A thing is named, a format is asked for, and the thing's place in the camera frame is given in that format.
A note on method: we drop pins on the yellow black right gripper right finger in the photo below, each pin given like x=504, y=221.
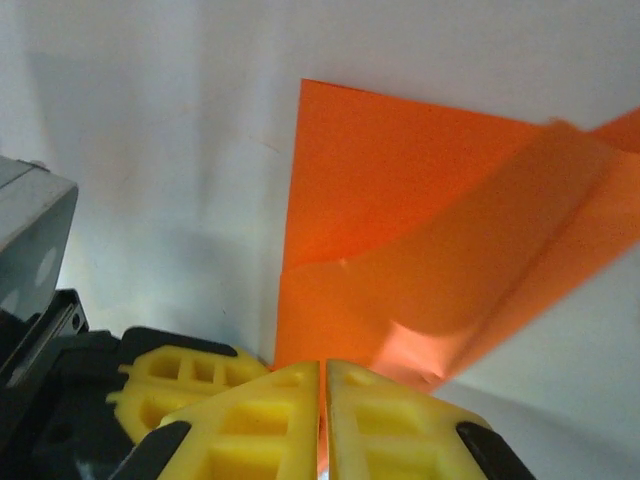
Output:
x=400, y=435

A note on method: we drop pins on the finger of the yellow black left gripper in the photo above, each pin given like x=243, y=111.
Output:
x=235, y=365

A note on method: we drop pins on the orange square paper sheet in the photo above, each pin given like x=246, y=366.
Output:
x=400, y=200

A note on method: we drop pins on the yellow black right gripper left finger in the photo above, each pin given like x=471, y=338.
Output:
x=260, y=430

